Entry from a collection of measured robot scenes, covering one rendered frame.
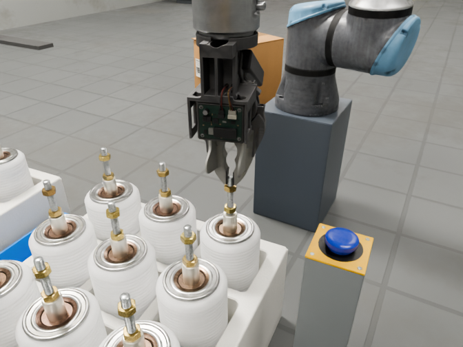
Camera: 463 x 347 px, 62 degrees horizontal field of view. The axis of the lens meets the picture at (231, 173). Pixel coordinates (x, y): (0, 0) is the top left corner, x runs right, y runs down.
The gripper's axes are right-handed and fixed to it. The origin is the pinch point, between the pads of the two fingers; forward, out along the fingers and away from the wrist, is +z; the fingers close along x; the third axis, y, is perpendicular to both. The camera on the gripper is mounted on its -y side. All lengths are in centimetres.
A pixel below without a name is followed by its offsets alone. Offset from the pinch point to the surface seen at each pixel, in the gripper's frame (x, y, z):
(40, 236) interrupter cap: -27.5, 9.2, 9.4
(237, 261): 2.0, 4.9, 12.4
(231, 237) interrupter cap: 0.7, 3.0, 9.4
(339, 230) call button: 15.4, 7.5, 1.8
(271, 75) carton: -9, -113, 19
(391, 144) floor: 39, -90, 35
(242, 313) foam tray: 4.0, 10.3, 16.8
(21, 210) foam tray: -45.9, -6.0, 18.4
